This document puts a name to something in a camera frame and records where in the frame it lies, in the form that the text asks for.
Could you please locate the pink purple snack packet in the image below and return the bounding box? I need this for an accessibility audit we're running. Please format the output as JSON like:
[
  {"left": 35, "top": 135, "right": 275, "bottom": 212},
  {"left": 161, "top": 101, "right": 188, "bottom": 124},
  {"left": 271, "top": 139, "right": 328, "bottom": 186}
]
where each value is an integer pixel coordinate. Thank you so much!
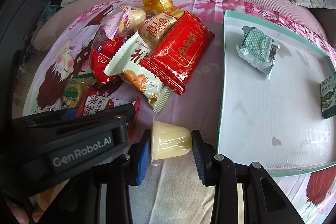
[{"left": 92, "top": 9, "right": 130, "bottom": 50}]

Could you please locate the small red snack packet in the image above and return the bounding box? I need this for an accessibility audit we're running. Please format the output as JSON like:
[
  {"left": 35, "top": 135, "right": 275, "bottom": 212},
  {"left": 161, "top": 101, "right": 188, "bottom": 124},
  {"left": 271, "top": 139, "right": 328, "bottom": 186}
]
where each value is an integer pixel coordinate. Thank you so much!
[{"left": 90, "top": 35, "right": 130, "bottom": 84}]

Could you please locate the green wrapped round pastry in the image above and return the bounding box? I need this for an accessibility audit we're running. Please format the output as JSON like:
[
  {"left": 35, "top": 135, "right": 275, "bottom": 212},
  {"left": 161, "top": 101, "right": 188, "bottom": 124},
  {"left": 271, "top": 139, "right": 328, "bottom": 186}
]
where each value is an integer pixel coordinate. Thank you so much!
[{"left": 61, "top": 79, "right": 96, "bottom": 109}]

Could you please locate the teal rimmed white tray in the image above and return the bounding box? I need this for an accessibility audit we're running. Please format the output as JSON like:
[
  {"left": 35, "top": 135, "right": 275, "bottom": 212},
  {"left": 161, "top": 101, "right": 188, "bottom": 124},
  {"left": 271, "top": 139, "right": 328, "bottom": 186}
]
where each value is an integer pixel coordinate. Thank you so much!
[{"left": 217, "top": 11, "right": 335, "bottom": 177}]

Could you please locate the large red snack packet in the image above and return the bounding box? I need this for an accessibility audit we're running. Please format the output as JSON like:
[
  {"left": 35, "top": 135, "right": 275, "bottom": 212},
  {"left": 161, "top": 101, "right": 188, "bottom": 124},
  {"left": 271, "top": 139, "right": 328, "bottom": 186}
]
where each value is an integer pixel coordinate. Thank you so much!
[{"left": 140, "top": 11, "right": 215, "bottom": 95}]

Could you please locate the white cookie snack packet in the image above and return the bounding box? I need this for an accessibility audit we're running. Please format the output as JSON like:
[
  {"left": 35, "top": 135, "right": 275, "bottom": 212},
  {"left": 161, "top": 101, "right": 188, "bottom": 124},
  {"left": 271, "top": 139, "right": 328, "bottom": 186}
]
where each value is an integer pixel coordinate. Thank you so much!
[{"left": 104, "top": 32, "right": 172, "bottom": 113}]

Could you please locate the yellow jelly cup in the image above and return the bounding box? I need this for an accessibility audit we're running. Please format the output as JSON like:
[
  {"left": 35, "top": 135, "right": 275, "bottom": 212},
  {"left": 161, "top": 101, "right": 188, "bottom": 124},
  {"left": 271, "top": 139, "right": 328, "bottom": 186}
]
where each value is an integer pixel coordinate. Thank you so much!
[{"left": 150, "top": 118, "right": 192, "bottom": 166}]

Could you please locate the yellow orange candy wrapper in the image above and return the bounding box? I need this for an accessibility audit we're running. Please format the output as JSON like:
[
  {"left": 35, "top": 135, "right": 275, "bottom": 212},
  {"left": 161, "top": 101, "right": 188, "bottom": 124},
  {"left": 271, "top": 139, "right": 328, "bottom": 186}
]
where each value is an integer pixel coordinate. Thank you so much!
[{"left": 142, "top": 0, "right": 174, "bottom": 13}]

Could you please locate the red white biscuit packet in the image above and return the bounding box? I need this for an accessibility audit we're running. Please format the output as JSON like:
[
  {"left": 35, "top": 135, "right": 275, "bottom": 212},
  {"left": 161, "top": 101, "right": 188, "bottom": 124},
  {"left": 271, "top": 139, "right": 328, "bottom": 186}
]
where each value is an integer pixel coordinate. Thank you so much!
[{"left": 75, "top": 89, "right": 141, "bottom": 139}]

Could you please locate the clear round pastry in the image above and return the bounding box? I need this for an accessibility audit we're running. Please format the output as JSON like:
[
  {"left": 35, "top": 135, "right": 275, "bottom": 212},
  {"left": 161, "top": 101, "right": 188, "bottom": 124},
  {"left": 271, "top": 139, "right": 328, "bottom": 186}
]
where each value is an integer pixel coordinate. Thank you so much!
[{"left": 107, "top": 5, "right": 147, "bottom": 36}]

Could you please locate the person's hand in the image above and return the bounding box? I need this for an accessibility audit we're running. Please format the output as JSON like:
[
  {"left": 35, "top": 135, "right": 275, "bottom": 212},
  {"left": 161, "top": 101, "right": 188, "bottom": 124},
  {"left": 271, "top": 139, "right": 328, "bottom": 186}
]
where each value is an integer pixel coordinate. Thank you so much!
[{"left": 4, "top": 181, "right": 64, "bottom": 224}]

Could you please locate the beige orange cake packet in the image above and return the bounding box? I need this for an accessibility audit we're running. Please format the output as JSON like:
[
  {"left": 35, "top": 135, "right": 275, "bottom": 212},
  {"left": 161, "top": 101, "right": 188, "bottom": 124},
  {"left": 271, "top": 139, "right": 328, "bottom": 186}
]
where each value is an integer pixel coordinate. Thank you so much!
[{"left": 136, "top": 7, "right": 185, "bottom": 50}]

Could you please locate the green silver snack packet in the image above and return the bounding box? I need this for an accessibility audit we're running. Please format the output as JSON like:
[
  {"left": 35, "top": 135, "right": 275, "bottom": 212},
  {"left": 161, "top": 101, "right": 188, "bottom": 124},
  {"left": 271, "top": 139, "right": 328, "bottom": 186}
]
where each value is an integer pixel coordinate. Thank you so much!
[{"left": 236, "top": 26, "right": 280, "bottom": 79}]

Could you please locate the green milk carton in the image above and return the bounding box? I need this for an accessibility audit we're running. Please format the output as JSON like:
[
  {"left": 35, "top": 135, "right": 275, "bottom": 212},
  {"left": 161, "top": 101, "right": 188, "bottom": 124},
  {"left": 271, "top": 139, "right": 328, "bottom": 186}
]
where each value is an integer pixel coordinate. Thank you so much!
[{"left": 320, "top": 73, "right": 336, "bottom": 119}]

